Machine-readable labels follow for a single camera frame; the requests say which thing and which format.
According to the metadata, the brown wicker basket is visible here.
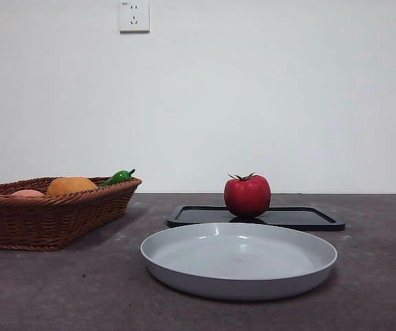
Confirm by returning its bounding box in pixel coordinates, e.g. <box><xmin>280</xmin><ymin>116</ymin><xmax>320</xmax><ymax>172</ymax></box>
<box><xmin>0</xmin><ymin>176</ymin><xmax>143</xmax><ymax>252</ymax></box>

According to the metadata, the dark rectangular tray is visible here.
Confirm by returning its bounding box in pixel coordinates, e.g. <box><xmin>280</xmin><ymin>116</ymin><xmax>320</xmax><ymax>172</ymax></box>
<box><xmin>166</xmin><ymin>205</ymin><xmax>346</xmax><ymax>232</ymax></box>

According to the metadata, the pale pink toy egg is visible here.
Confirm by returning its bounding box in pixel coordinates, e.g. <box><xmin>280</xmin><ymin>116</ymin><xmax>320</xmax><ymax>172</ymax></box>
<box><xmin>10</xmin><ymin>189</ymin><xmax>46</xmax><ymax>198</ymax></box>

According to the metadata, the white wall socket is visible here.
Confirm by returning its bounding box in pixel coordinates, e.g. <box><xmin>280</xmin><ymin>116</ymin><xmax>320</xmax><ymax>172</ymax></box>
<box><xmin>119</xmin><ymin>0</ymin><xmax>150</xmax><ymax>34</ymax></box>

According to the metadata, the red toy tomato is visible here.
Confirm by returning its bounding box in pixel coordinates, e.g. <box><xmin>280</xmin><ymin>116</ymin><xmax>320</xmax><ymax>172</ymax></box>
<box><xmin>224</xmin><ymin>172</ymin><xmax>272</xmax><ymax>219</ymax></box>

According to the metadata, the green toy pepper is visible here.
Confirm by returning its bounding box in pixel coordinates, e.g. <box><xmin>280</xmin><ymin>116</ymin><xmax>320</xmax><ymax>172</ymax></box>
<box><xmin>98</xmin><ymin>168</ymin><xmax>137</xmax><ymax>188</ymax></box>

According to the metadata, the grey round plate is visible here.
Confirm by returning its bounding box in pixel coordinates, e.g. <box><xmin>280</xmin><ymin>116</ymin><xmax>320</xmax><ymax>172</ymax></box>
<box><xmin>139</xmin><ymin>222</ymin><xmax>339</xmax><ymax>302</ymax></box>

